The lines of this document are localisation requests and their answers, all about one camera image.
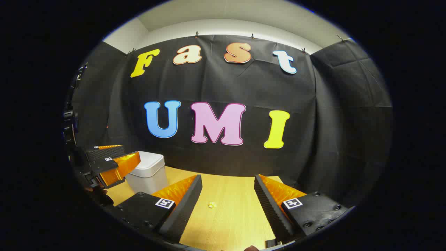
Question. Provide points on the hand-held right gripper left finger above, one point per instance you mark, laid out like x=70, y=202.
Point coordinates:
x=188, y=205

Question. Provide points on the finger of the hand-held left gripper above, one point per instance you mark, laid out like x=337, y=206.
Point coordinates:
x=104, y=167
x=104, y=152

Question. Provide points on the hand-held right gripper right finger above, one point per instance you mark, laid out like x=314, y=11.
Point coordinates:
x=270, y=205

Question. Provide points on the yellow paper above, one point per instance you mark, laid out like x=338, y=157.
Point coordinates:
x=212, y=205

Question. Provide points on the white desktop garbage bin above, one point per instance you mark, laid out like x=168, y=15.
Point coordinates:
x=148, y=174

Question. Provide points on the wooden desktop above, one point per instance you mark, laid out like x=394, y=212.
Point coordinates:
x=230, y=219

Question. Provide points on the black backdrop cloth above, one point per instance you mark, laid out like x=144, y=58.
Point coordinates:
x=244, y=87

